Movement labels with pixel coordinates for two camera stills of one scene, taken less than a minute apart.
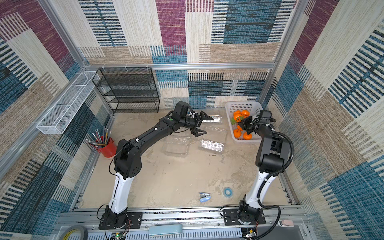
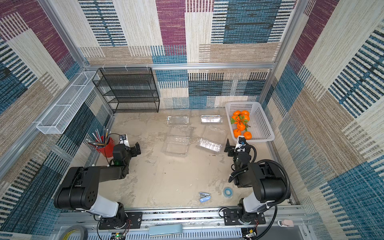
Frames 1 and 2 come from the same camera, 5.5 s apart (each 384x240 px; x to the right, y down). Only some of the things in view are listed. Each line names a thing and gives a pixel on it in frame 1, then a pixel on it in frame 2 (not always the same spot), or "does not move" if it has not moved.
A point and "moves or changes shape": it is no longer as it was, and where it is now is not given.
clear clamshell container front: [176, 145] does not move
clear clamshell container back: [217, 119] does not move
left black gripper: [203, 116] to [133, 151]
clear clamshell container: [211, 145] moves or changes shape
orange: [246, 136] does not move
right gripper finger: [245, 122] to [228, 146]
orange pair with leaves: [245, 113] does not move
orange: [237, 133] does not move
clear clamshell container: [215, 134] does not move
